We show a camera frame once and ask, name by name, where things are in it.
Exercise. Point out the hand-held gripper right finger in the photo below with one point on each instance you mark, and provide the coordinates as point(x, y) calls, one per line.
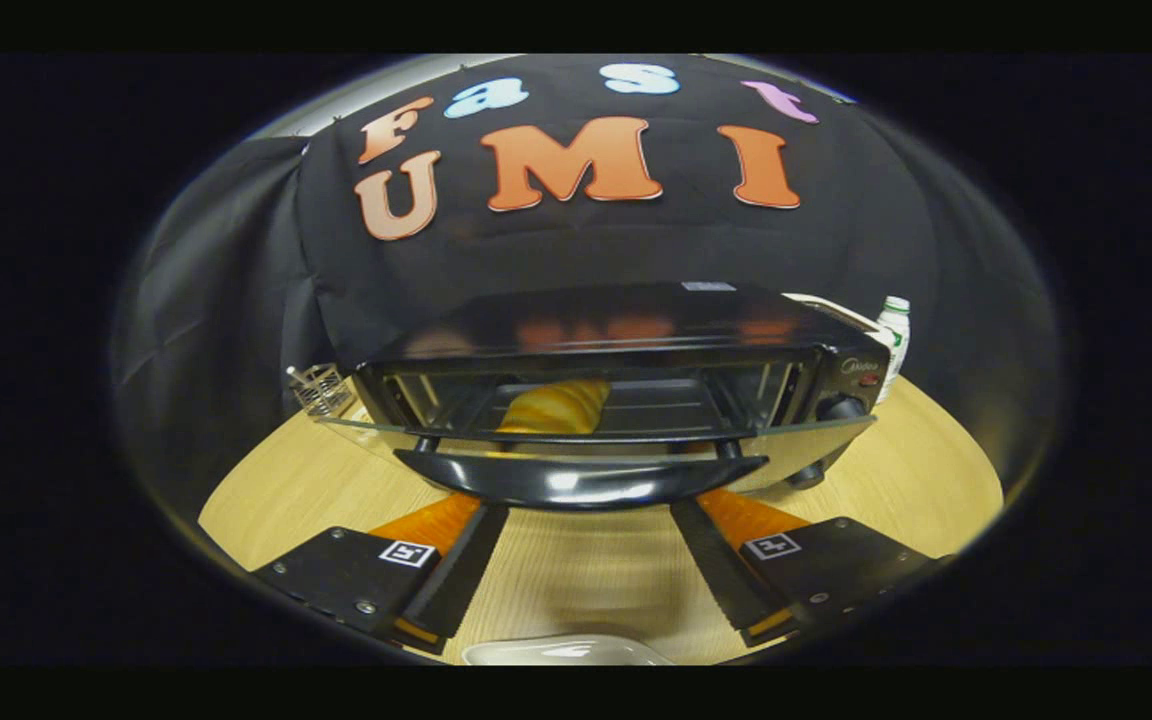
point(711, 570)

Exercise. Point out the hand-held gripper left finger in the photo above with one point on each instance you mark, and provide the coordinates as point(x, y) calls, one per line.
point(466, 570)

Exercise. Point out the black toaster oven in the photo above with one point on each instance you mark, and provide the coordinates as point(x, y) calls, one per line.
point(586, 480)

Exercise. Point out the yellow croissant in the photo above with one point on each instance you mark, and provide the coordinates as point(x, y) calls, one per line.
point(556, 405)

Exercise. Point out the white plate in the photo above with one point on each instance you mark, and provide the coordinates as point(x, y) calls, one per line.
point(566, 652)

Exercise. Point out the white box appliance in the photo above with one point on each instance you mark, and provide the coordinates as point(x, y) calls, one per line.
point(836, 312)

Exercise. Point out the white bottle green label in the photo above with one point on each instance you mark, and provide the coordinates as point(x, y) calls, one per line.
point(896, 330)

